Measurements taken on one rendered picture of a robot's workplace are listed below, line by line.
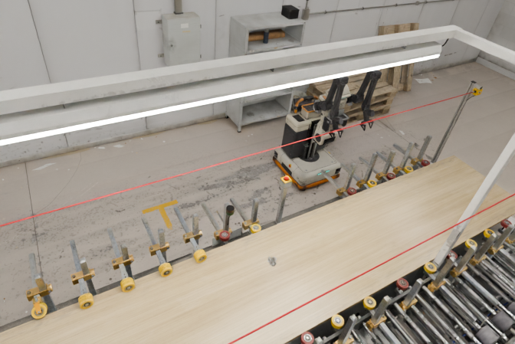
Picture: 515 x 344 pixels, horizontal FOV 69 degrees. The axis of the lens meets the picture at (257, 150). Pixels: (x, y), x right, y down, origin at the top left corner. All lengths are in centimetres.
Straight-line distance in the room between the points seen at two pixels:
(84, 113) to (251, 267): 169
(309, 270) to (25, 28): 358
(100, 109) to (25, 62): 322
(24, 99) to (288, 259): 202
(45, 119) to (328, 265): 210
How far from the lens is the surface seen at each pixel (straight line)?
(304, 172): 449
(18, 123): 152
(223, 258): 278
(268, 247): 287
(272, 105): 594
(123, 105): 153
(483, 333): 313
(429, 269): 315
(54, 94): 148
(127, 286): 264
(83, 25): 460
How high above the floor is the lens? 316
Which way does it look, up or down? 38 degrees down
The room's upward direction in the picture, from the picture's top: 7 degrees clockwise
